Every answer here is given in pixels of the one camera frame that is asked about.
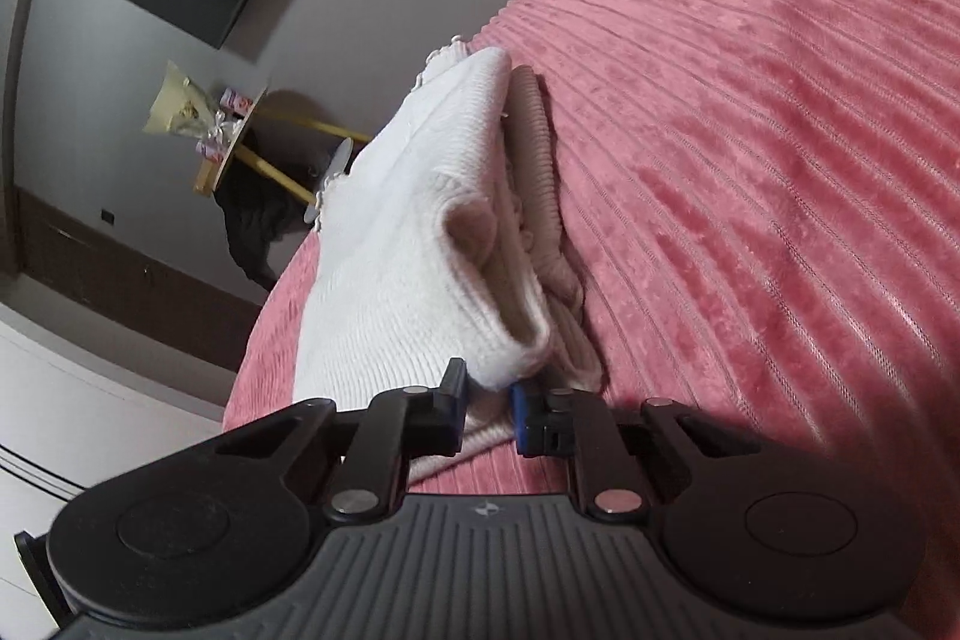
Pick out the dark wooden door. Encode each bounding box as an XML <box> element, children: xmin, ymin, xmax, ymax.
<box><xmin>0</xmin><ymin>188</ymin><xmax>265</xmax><ymax>375</ymax></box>

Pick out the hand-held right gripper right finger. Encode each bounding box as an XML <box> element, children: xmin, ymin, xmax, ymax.
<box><xmin>509</xmin><ymin>380</ymin><xmax>745</xmax><ymax>522</ymax></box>

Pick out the dark hanging garment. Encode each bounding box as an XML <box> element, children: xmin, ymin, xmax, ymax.
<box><xmin>216</xmin><ymin>130</ymin><xmax>317</xmax><ymax>293</ymax></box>

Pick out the white knit sweater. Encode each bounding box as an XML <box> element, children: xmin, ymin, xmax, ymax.
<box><xmin>294</xmin><ymin>36</ymin><xmax>605</xmax><ymax>483</ymax></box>

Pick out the pink ribbed blanket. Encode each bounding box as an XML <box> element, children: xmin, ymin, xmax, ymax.
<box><xmin>221</xmin><ymin>0</ymin><xmax>960</xmax><ymax>611</ymax></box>

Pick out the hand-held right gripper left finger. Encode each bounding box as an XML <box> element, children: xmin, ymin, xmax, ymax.
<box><xmin>213</xmin><ymin>358</ymin><xmax>471</xmax><ymax>522</ymax></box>

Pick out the cream wrapped flower bouquet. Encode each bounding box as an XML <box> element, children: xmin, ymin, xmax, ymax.
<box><xmin>143</xmin><ymin>59</ymin><xmax>227</xmax><ymax>143</ymax></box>

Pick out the round wooden side table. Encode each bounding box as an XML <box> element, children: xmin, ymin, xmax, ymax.
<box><xmin>193</xmin><ymin>85</ymin><xmax>373</xmax><ymax>229</ymax></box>

